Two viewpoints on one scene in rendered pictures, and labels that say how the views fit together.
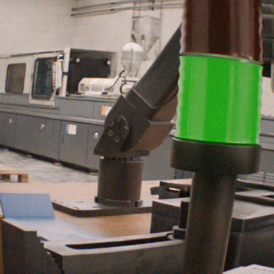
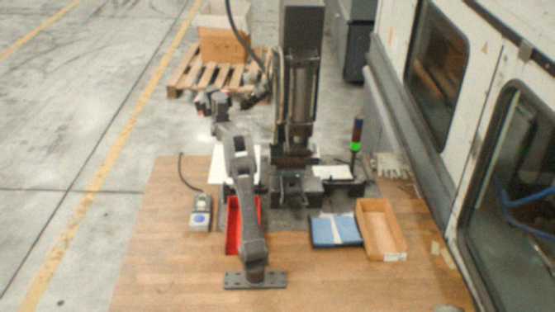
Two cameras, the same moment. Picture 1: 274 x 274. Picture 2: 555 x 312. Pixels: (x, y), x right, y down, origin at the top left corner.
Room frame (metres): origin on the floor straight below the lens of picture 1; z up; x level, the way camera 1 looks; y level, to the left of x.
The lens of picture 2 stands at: (1.72, 0.67, 2.05)
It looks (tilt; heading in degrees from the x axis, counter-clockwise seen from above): 34 degrees down; 218
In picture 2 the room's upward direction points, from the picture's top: 2 degrees clockwise
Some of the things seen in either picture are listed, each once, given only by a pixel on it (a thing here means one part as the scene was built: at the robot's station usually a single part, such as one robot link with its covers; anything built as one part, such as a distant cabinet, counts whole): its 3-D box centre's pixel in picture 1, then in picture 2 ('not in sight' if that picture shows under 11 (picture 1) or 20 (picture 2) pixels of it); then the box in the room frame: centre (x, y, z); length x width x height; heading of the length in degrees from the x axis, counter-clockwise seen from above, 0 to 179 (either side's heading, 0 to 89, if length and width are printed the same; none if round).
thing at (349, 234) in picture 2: not in sight; (348, 228); (0.59, 0.14, 0.93); 0.15 x 0.07 x 0.03; 45
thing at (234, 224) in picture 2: not in sight; (243, 224); (0.82, -0.17, 0.93); 0.25 x 0.12 x 0.06; 41
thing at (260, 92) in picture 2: not in sight; (262, 90); (0.43, -0.40, 1.25); 0.19 x 0.07 x 0.19; 131
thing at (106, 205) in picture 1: (119, 183); (254, 271); (0.97, 0.02, 0.94); 0.20 x 0.07 x 0.08; 131
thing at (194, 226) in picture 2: not in sight; (200, 224); (0.90, -0.31, 0.90); 0.07 x 0.07 x 0.06; 41
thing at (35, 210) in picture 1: (55, 219); (323, 230); (0.66, 0.08, 0.93); 0.15 x 0.07 x 0.03; 38
